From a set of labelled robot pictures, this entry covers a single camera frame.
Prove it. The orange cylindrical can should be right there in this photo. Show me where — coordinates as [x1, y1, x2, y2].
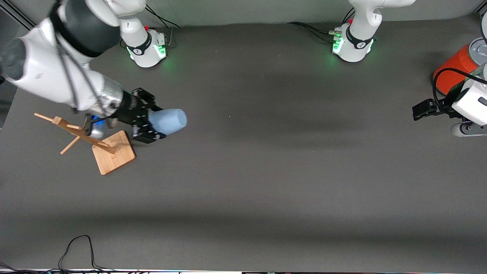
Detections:
[433, 37, 487, 96]

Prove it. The black right arm base cable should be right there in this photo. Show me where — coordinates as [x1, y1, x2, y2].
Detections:
[144, 5, 180, 48]

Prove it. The black arm base cable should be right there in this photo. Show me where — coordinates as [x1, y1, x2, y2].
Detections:
[287, 8, 356, 43]
[144, 5, 180, 48]

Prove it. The light blue plastic cup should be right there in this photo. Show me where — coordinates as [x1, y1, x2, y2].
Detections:
[148, 109, 188, 136]

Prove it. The black left arm base cable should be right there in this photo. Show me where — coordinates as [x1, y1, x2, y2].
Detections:
[287, 8, 356, 43]

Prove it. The thin black looped cable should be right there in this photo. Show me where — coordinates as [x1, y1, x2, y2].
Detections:
[0, 235, 115, 274]

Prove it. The wooden cup rack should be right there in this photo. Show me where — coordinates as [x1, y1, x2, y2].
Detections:
[34, 112, 137, 175]

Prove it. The grey metal frame rail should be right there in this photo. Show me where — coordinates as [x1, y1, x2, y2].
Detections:
[8, 7, 37, 31]

